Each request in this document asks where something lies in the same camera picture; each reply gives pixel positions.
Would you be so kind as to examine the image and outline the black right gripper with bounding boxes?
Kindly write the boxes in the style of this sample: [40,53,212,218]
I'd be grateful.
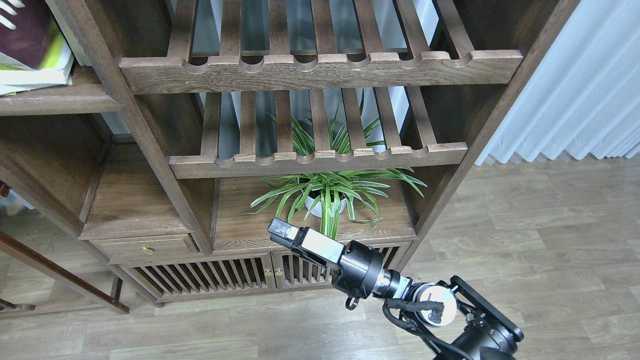
[267,218,413,299]

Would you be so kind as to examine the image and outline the yellow green book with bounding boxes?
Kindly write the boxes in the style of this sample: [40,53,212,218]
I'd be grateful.
[0,30,74,85]

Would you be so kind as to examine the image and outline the colourful 300 paperback book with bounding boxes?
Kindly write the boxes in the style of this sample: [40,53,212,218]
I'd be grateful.
[0,77,73,96]

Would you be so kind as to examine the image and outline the dark red book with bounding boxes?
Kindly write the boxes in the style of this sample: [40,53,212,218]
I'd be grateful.
[0,0,53,69]

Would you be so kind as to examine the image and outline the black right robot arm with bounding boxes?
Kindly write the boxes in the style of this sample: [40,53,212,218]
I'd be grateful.
[267,218,524,360]

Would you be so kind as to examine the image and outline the white plant pot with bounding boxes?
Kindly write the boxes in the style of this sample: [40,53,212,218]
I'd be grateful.
[304,194,347,218]

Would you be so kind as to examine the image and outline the green spider plant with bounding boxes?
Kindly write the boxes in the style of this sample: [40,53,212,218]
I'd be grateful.
[243,91,428,239]

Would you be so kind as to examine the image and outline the brass drawer knob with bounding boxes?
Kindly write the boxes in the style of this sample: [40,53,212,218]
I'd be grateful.
[141,245,154,256]

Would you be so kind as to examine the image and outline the dark wooden bookshelf unit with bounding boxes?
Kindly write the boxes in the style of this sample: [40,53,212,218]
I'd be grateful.
[1,0,579,306]

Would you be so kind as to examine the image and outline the white pleated curtain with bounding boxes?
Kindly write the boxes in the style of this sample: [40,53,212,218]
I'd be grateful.
[475,0,640,166]

